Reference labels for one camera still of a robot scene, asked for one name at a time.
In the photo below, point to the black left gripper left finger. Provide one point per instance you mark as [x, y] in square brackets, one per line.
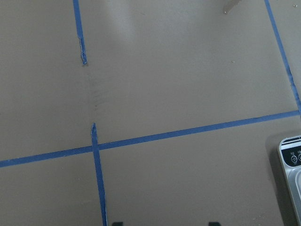
[117, 224]

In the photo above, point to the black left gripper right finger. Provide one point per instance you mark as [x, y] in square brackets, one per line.
[214, 224]

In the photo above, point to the silver digital kitchen scale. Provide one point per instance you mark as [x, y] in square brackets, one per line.
[289, 151]

